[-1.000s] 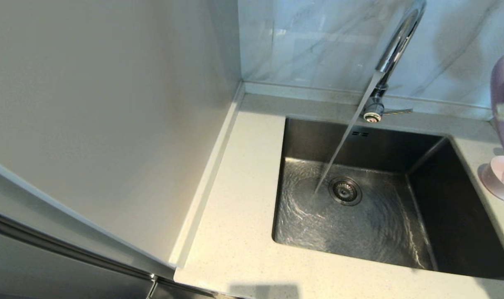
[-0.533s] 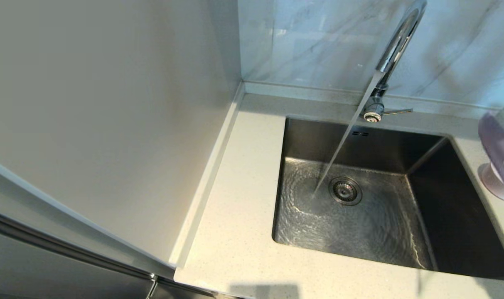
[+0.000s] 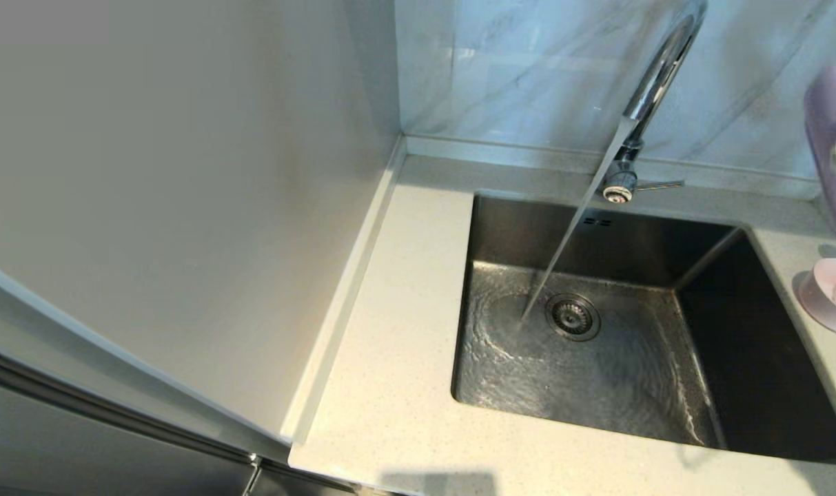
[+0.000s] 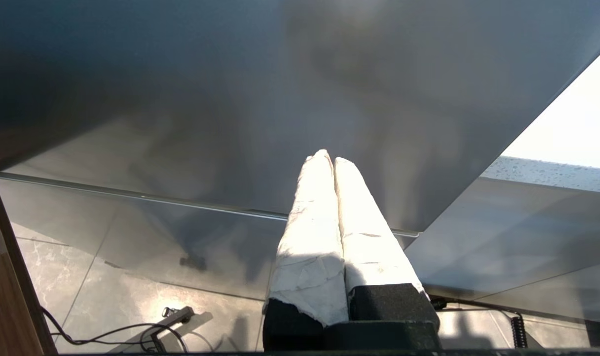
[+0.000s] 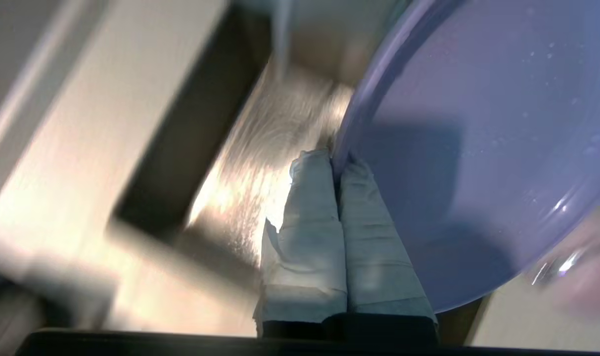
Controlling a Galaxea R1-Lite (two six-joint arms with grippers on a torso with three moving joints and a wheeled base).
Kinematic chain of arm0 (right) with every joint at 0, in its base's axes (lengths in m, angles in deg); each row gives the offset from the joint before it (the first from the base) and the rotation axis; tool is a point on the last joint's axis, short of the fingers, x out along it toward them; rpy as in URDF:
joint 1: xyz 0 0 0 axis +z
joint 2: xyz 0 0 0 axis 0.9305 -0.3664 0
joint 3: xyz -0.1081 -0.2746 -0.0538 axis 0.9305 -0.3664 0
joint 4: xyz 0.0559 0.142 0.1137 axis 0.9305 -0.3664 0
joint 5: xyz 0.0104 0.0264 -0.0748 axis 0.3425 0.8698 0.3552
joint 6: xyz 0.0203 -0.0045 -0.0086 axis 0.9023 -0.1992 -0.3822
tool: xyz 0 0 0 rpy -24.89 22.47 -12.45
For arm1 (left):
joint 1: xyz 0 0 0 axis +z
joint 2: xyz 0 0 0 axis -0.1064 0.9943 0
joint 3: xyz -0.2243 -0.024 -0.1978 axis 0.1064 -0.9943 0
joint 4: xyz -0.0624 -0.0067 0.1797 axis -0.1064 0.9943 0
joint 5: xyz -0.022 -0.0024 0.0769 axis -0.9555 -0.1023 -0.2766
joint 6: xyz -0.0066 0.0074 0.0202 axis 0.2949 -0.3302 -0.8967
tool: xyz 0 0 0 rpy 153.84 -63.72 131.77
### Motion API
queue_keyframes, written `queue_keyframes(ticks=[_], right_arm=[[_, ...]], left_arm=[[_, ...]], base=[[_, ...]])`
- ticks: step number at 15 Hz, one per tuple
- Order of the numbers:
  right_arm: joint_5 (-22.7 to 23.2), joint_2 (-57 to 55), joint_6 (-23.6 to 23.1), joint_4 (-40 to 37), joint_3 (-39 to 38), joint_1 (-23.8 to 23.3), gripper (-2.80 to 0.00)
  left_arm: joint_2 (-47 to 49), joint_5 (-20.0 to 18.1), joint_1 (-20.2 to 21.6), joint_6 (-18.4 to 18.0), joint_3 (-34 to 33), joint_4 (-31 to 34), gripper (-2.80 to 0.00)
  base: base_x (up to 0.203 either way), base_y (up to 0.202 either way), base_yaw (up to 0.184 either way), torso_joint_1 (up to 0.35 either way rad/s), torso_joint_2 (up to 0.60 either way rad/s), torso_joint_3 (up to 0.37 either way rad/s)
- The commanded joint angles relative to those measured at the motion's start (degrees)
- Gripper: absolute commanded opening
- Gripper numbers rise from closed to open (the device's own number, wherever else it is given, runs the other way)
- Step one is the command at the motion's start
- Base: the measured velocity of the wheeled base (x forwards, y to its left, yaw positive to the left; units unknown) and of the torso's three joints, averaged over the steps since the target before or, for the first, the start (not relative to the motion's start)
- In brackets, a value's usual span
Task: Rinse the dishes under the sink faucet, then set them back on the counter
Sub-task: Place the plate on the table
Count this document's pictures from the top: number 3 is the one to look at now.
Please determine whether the chrome gooseneck faucet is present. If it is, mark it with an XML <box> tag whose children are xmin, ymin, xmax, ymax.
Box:
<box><xmin>599</xmin><ymin>0</ymin><xmax>708</xmax><ymax>205</ymax></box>

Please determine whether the pink bowl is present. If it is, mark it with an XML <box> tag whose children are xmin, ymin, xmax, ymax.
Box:
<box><xmin>798</xmin><ymin>258</ymin><xmax>836</xmax><ymax>337</ymax></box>

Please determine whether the steel bar door handle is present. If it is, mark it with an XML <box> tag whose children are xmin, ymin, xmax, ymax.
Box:
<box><xmin>0</xmin><ymin>335</ymin><xmax>360</xmax><ymax>495</ymax></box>

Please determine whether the stainless steel sink basin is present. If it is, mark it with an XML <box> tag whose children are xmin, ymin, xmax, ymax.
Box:
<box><xmin>450</xmin><ymin>192</ymin><xmax>836</xmax><ymax>464</ymax></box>

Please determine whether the white grey appliance door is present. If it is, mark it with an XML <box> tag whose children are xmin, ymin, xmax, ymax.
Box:
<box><xmin>0</xmin><ymin>242</ymin><xmax>363</xmax><ymax>496</ymax></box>

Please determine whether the round metal drain strainer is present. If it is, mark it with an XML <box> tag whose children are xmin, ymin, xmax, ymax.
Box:
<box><xmin>544</xmin><ymin>293</ymin><xmax>602</xmax><ymax>342</ymax></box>

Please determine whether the lavender round plate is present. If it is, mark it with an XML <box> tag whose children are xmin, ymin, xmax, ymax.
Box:
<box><xmin>803</xmin><ymin>65</ymin><xmax>836</xmax><ymax>267</ymax></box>

